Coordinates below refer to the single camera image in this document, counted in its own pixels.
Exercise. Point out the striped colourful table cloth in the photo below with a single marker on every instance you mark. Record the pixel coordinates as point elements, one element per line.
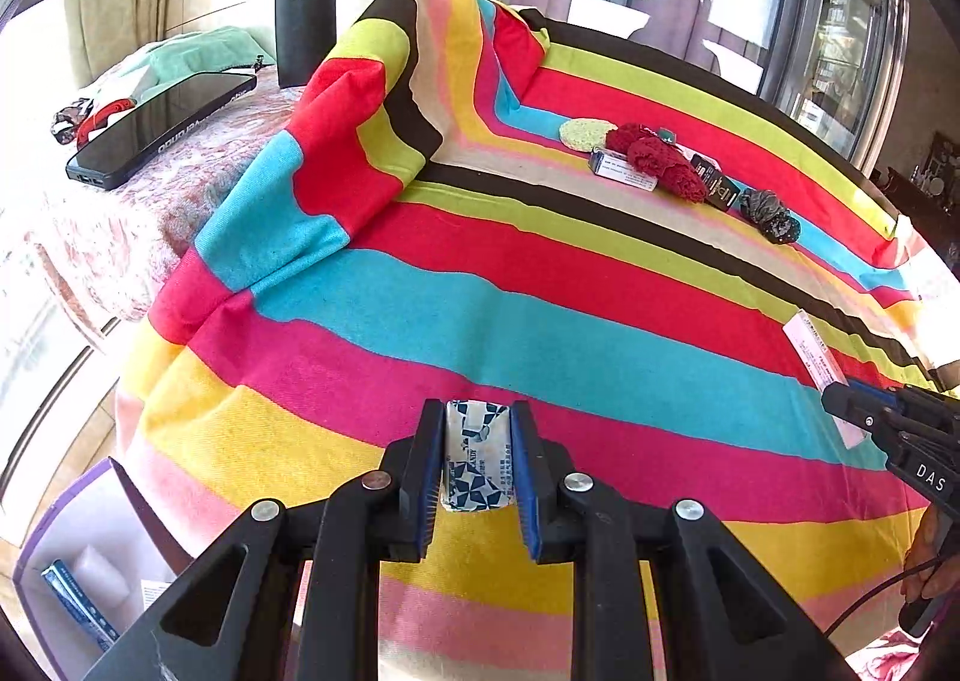
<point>417,230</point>

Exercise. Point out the green folded cloth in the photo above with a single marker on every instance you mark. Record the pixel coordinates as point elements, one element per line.
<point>224,49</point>

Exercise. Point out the black sequin scrunchie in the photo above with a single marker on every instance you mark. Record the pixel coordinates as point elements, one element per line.
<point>767,214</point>

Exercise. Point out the pink floral table cloth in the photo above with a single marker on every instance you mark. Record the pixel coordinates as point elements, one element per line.
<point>107,254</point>

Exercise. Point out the red knitted cloth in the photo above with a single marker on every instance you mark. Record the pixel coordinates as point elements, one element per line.
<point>649,154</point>

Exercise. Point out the white foam block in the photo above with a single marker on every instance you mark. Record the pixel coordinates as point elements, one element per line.
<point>105,585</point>

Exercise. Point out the black tablet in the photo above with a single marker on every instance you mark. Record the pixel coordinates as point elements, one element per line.
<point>119,151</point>

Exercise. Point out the black small box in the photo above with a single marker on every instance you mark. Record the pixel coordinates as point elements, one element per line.
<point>721,192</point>

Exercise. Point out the purple cardboard storage box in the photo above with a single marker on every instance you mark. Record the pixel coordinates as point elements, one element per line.
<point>102,508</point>

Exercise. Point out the green round sponge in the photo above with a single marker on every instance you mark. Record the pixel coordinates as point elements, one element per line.
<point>583,135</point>

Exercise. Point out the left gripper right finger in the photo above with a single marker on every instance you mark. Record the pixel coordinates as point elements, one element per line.
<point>659,592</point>

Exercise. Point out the pink white long box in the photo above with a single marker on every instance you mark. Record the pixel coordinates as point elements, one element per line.
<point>822,368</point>

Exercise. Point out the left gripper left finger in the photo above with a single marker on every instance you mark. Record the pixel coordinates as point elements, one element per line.
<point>293,592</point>

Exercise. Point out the blue white patterned small box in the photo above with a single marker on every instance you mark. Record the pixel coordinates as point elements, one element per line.
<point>477,462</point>

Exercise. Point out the dark blue long box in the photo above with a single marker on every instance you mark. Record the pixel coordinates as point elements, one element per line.
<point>76,602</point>

